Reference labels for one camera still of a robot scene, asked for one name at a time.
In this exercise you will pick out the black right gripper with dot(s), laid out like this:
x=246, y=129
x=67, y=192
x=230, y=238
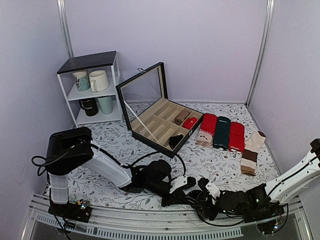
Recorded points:
x=208, y=212

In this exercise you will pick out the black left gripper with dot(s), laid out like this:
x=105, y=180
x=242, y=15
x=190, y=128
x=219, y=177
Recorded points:
x=176, y=199

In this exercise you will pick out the black white striped sock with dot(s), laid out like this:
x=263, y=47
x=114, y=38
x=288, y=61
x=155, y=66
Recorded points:
x=192, y=196

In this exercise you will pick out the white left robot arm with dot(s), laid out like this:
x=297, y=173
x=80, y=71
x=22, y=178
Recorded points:
x=67, y=150

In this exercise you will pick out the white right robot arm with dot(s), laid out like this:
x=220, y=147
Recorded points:
x=285, y=187

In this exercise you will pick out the rolled black sock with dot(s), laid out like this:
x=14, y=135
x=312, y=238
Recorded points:
x=174, y=140

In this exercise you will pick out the floral white table mat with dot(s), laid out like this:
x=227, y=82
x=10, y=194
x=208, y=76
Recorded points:
x=221, y=166

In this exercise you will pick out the cream brown striped sock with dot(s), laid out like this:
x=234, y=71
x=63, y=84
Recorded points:
x=248, y=163

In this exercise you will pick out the red white sock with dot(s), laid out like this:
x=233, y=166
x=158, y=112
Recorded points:
x=236, y=137

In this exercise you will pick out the red beige patterned sock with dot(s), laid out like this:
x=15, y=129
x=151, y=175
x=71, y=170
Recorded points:
x=207, y=130

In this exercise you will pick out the rolled red sock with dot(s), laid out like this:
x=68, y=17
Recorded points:
x=189, y=122

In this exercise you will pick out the dark green sock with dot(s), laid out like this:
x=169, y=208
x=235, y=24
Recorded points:
x=222, y=133

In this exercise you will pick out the rolled tan sock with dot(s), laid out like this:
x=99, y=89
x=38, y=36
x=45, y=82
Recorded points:
x=180, y=118

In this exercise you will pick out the black compartment storage box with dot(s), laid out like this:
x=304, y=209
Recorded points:
x=149, y=113

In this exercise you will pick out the mint green tumbler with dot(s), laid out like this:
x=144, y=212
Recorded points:
x=106, y=104

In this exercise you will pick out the black mug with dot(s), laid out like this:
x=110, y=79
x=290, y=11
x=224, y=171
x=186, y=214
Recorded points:
x=90, y=106

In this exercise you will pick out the white ceramic mug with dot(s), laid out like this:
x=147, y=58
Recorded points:
x=98, y=80

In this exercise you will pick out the white shelf black top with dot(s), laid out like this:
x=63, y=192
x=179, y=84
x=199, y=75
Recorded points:
x=107, y=61

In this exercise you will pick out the patterned teal white mug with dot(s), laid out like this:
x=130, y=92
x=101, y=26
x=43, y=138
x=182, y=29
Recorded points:
x=82, y=81

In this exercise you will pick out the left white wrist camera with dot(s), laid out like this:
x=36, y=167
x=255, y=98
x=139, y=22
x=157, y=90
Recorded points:
x=177, y=183

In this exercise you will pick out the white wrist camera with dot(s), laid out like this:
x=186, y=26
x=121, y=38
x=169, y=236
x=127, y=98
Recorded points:
x=213, y=191
x=177, y=183

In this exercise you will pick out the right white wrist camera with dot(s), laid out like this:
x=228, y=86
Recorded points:
x=213, y=191

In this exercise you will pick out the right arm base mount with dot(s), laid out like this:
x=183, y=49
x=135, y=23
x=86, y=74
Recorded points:
x=272, y=211

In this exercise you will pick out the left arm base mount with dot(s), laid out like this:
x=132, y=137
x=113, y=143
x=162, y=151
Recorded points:
x=79, y=211

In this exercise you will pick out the aluminium front rail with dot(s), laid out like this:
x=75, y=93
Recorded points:
x=127, y=224

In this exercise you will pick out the right aluminium corner post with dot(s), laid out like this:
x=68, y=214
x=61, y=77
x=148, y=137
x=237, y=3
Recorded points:
x=270, y=4

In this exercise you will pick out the aluminium corner post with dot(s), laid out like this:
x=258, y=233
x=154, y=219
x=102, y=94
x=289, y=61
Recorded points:
x=62, y=13
x=270, y=4

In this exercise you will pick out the left aluminium corner post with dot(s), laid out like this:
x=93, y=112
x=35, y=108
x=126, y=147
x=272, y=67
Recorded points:
x=62, y=13

